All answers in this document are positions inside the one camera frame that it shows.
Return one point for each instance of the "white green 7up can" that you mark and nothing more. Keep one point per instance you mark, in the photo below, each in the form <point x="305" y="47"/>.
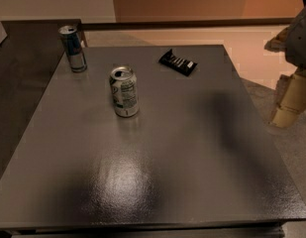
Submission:
<point x="123" y="83"/>

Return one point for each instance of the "black rxbar chocolate bar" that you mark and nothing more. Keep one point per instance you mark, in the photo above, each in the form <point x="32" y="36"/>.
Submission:
<point x="183" y="66"/>

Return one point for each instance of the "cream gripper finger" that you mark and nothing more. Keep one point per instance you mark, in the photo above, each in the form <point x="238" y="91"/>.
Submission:
<point x="277" y="43"/>
<point x="290" y="100"/>

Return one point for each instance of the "blue silver Red Bull can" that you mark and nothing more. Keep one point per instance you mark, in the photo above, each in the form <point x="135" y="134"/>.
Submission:
<point x="73" y="48"/>

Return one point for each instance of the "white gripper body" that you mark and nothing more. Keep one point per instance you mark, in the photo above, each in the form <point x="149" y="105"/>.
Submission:
<point x="299" y="41"/>

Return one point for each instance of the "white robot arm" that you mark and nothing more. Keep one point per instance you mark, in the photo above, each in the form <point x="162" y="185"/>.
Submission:
<point x="295" y="52"/>

